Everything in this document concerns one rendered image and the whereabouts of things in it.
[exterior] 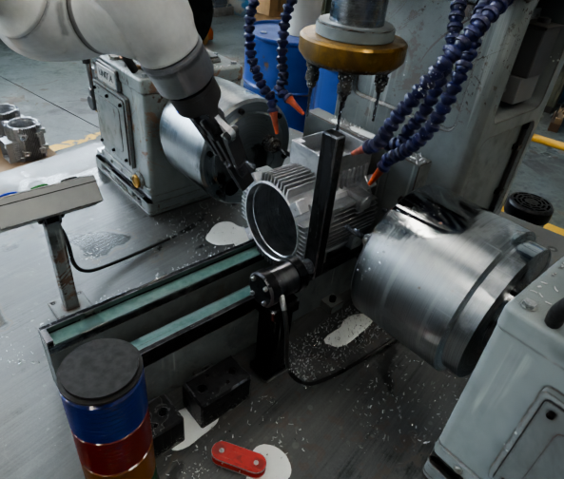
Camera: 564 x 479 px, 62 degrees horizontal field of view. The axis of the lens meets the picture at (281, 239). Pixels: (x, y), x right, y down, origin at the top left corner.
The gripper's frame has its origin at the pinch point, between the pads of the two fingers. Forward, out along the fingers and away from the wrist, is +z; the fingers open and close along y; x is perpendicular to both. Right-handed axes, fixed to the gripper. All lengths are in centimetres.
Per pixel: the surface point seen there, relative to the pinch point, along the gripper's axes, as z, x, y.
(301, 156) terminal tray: 3.7, -10.7, -4.1
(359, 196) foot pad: 10.7, -13.1, -15.0
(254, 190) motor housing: 7.1, -1.1, 0.9
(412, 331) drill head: 7.7, 2.5, -39.6
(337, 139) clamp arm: -12.5, -7.5, -21.0
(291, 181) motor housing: 2.5, -5.0, -7.8
